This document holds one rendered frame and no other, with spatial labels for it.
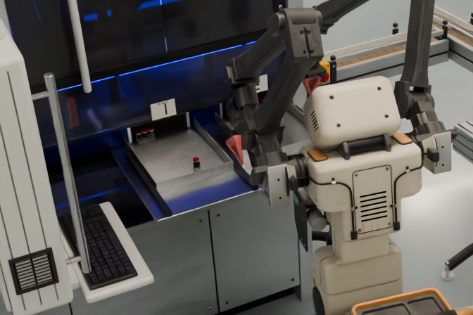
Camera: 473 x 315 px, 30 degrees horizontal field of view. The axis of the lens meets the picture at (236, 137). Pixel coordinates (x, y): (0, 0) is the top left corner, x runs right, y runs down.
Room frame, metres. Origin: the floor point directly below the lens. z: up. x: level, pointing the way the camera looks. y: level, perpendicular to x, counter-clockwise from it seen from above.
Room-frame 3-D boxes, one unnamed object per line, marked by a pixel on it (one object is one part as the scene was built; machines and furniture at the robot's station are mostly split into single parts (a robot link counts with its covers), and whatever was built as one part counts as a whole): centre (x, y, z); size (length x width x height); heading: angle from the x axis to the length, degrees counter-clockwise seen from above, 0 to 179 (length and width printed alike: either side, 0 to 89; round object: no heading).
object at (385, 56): (3.08, -0.52, 0.92); 0.69 x 0.16 x 0.16; 112
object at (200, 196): (2.51, 0.02, 0.87); 0.70 x 0.48 x 0.02; 112
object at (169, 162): (2.51, 0.20, 0.90); 0.34 x 0.26 x 0.04; 22
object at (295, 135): (2.64, -0.11, 0.90); 0.34 x 0.26 x 0.04; 22
